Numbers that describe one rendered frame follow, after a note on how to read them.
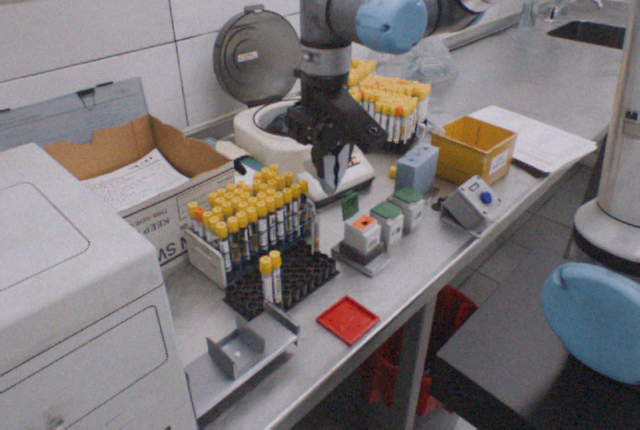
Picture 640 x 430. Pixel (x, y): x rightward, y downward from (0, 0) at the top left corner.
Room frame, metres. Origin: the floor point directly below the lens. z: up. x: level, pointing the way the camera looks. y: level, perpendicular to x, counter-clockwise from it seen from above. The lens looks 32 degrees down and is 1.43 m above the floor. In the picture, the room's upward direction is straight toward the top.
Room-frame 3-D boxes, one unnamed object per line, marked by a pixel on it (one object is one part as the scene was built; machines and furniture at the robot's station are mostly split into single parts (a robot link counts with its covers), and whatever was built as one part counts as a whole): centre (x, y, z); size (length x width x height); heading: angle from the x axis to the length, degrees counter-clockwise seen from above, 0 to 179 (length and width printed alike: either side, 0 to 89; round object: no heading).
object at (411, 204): (0.75, -0.17, 0.91); 0.05 x 0.04 x 0.07; 46
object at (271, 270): (0.58, 0.05, 0.93); 0.17 x 0.09 x 0.11; 136
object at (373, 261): (0.65, -0.08, 0.89); 0.09 x 0.05 x 0.04; 48
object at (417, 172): (0.84, -0.20, 0.92); 0.10 x 0.07 x 0.10; 142
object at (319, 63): (0.71, -0.01, 1.21); 0.08 x 0.08 x 0.05
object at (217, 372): (0.40, 0.11, 0.92); 0.21 x 0.07 x 0.05; 136
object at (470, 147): (0.94, -0.34, 0.92); 0.13 x 0.13 x 0.10; 43
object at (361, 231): (0.65, -0.08, 0.92); 0.05 x 0.04 x 0.06; 48
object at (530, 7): (2.19, -0.93, 0.97); 0.08 x 0.07 x 0.20; 139
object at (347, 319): (0.51, -0.05, 0.88); 0.07 x 0.07 x 0.01; 46
